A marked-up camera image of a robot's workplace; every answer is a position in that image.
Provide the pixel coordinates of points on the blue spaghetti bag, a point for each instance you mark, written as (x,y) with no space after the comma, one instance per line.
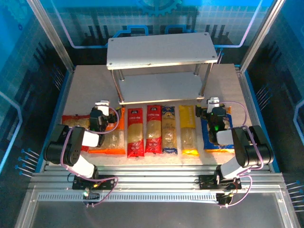
(169,130)

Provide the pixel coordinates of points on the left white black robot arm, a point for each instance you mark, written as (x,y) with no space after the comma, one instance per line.
(71,142)

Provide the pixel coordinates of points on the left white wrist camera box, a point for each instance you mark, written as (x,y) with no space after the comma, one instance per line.
(102,106)

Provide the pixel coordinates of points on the blue and yellow pasta bag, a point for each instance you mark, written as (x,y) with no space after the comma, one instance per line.
(204,126)

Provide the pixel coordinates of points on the red macaroni pasta bag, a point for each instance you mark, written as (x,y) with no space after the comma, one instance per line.
(71,121)

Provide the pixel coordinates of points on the orange pasta bag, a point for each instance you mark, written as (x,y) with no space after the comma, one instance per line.
(116,142)

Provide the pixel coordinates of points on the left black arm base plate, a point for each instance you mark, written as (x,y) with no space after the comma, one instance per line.
(107,183)

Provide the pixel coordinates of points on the yellow spaghetti bag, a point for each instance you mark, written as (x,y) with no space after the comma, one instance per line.
(188,128)

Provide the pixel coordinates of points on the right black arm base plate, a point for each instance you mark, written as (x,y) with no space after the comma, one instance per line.
(206,182)

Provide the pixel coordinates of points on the aluminium frame post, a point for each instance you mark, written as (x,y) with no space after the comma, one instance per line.
(261,33)
(51,33)

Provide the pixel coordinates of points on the aluminium mounting rail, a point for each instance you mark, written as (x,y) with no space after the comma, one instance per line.
(154,177)

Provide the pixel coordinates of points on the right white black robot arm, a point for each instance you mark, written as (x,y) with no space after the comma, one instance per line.
(247,147)

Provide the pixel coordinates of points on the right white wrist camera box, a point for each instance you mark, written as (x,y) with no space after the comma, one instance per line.
(213,103)

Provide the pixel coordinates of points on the small black connector board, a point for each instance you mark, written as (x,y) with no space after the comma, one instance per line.
(224,199)
(91,196)

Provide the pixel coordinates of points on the red spaghetti bag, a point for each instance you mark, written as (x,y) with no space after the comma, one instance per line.
(153,128)
(135,133)

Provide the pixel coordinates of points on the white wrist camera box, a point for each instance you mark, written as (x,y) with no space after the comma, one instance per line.
(102,106)
(213,103)

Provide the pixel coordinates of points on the white two-tier shelf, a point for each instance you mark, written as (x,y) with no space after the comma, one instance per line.
(161,50)

